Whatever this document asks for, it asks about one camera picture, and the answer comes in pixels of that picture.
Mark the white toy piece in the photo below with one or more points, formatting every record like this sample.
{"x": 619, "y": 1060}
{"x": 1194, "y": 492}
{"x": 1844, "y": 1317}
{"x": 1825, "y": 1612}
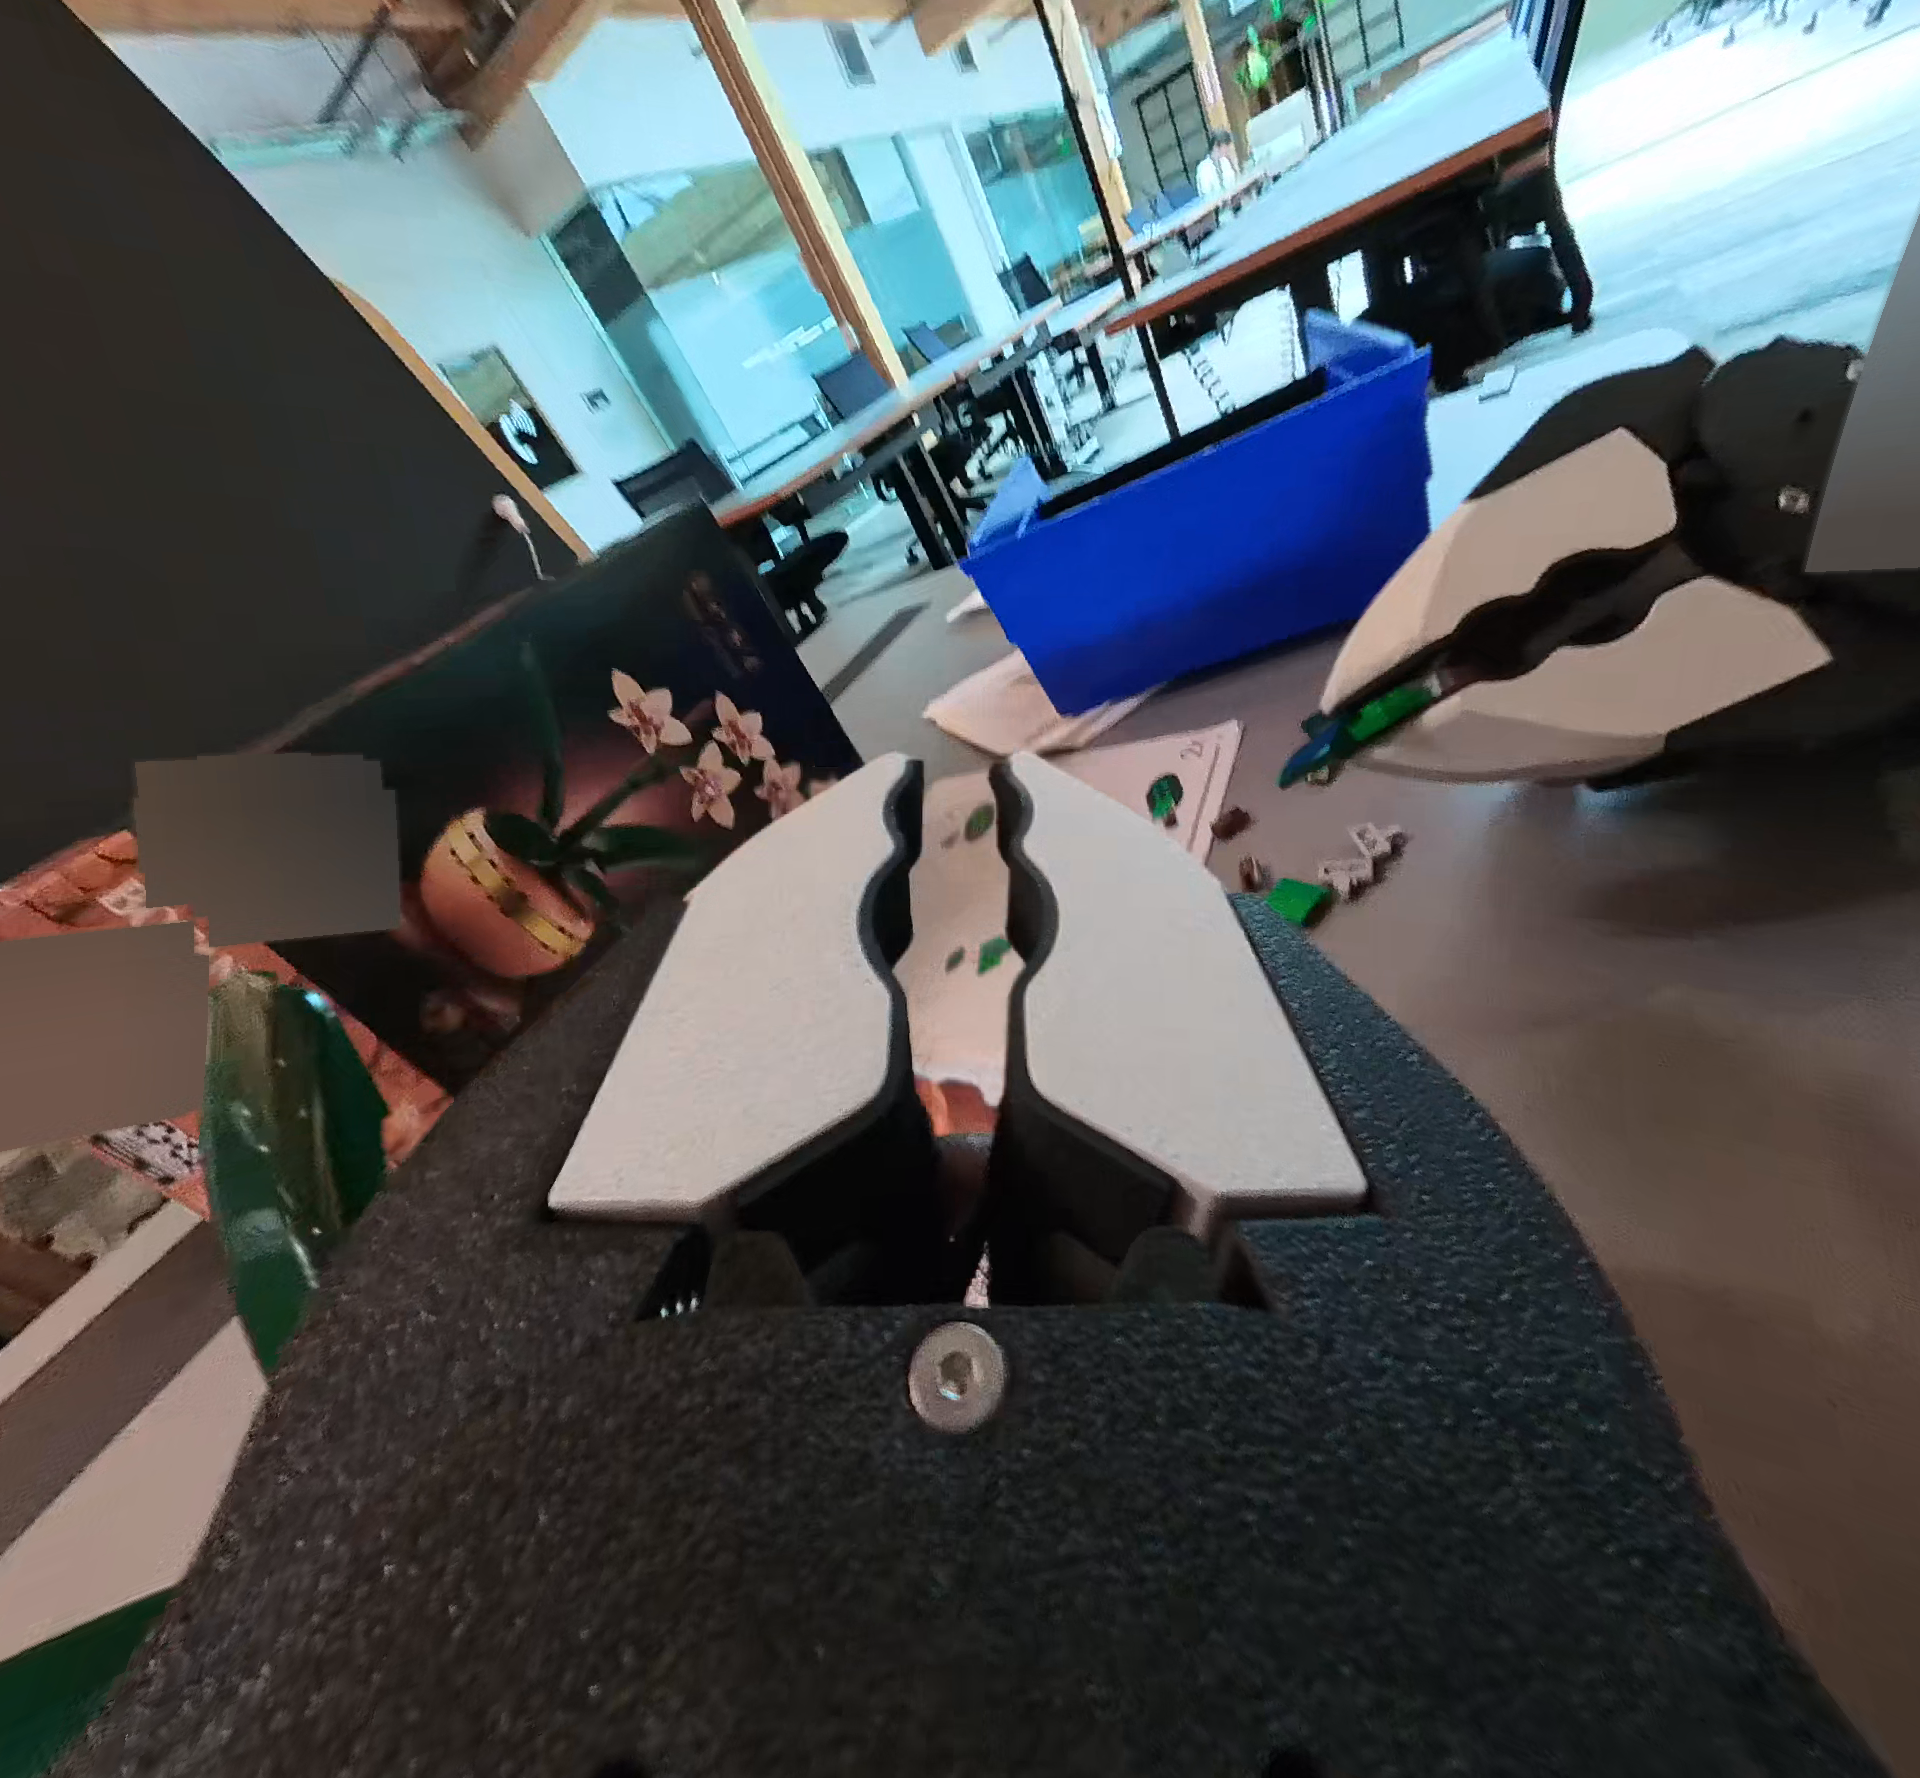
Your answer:
{"x": 1379, "y": 845}
{"x": 1343, "y": 881}

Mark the studio panel light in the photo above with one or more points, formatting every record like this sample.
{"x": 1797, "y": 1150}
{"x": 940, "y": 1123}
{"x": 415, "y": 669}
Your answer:
{"x": 1105, "y": 204}

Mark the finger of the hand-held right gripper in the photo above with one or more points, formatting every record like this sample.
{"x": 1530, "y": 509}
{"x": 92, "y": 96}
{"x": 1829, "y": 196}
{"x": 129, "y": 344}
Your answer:
{"x": 1635, "y": 682}
{"x": 1532, "y": 519}

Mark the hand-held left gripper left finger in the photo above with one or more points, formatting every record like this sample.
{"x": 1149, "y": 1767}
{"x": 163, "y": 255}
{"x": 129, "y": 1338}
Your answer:
{"x": 719, "y": 1042}

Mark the white paper sheet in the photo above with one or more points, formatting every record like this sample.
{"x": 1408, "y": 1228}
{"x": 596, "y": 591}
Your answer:
{"x": 1004, "y": 713}

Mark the green toy slope brick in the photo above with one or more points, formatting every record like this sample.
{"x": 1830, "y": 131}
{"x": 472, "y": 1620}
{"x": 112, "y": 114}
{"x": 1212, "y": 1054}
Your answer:
{"x": 1297, "y": 901}

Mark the blue storage bin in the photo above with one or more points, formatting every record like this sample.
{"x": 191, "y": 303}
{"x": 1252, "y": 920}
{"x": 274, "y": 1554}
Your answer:
{"x": 1200, "y": 563}

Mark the white panel peg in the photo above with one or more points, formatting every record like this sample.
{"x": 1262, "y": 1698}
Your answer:
{"x": 507, "y": 509}

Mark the black phone symbol sign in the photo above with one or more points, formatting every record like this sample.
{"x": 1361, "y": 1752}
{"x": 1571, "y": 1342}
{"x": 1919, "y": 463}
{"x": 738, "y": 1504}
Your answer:
{"x": 533, "y": 441}

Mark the dark orchid print toy box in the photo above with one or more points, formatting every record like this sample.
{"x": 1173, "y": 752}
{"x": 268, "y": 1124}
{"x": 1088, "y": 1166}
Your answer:
{"x": 494, "y": 758}

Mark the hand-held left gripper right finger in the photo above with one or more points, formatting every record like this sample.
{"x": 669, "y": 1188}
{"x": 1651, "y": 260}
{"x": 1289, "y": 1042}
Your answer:
{"x": 1184, "y": 1042}

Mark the tall black office chair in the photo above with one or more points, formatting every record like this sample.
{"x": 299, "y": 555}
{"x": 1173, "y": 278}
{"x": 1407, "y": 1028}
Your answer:
{"x": 1560, "y": 8}

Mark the orange-edged long table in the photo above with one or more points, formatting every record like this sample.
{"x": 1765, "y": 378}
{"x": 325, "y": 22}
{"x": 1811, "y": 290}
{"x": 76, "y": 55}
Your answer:
{"x": 959, "y": 366}
{"x": 1350, "y": 181}

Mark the green toy brick piece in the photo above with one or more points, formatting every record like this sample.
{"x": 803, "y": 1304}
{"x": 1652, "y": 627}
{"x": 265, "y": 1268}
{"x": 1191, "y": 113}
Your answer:
{"x": 1388, "y": 713}

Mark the black desk divider panel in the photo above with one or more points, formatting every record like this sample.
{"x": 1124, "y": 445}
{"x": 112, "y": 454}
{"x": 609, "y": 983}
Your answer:
{"x": 181, "y": 384}

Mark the instruction booklet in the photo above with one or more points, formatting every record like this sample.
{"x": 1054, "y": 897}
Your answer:
{"x": 1170, "y": 772}

